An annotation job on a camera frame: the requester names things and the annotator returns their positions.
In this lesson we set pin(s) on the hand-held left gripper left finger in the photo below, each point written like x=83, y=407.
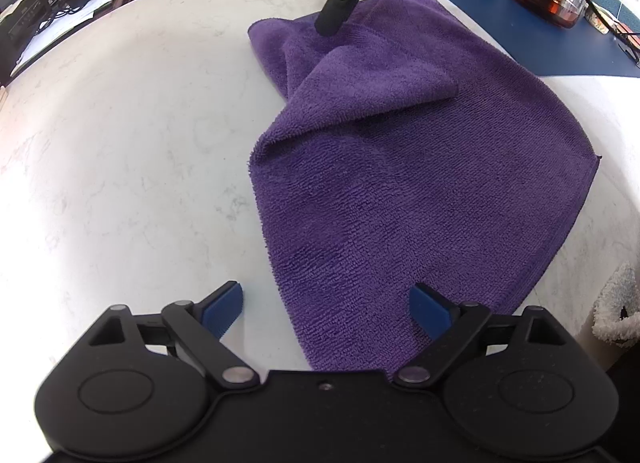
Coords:
x=222, y=310

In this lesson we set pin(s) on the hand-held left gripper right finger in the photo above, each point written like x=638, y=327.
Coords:
x=429, y=312

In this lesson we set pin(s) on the purple towel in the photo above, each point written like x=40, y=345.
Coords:
x=400, y=168

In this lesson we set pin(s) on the blue table mat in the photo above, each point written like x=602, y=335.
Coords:
x=475, y=8

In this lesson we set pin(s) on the person's black white fleece garment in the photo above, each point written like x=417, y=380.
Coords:
x=617, y=303

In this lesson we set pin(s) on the small printed packet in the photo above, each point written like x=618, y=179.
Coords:
x=600, y=24

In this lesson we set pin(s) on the white papers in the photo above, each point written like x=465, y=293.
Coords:
x=55, y=28

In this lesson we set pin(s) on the black printer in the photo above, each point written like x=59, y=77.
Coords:
x=22, y=23

